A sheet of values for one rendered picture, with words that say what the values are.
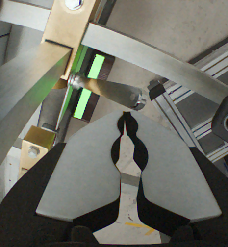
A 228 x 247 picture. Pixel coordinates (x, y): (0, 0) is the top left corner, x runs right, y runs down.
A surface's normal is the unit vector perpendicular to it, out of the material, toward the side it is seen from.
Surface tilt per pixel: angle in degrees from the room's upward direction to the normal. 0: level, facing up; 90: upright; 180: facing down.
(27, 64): 90
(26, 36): 0
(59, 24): 0
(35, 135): 90
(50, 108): 0
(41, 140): 90
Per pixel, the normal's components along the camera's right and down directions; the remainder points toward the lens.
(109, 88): -0.86, -0.27
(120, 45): -0.02, 0.52
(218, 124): -0.48, 0.26
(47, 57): 0.37, -0.79
